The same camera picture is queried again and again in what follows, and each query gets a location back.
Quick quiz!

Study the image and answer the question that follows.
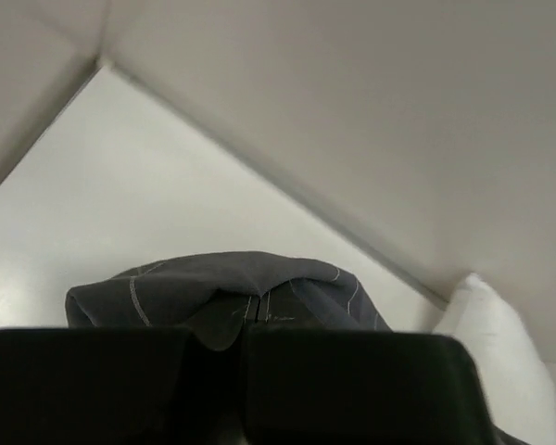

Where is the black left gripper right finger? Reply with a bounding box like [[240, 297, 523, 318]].
[[238, 296, 497, 445]]

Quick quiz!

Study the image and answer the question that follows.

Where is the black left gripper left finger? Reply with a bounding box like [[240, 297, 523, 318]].
[[0, 328, 241, 444]]

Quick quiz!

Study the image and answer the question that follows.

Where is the dark grey checked pillowcase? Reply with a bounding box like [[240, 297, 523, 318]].
[[65, 251, 391, 350]]

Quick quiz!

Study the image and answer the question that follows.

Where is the white pillow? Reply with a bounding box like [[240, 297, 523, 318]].
[[434, 273, 556, 444]]

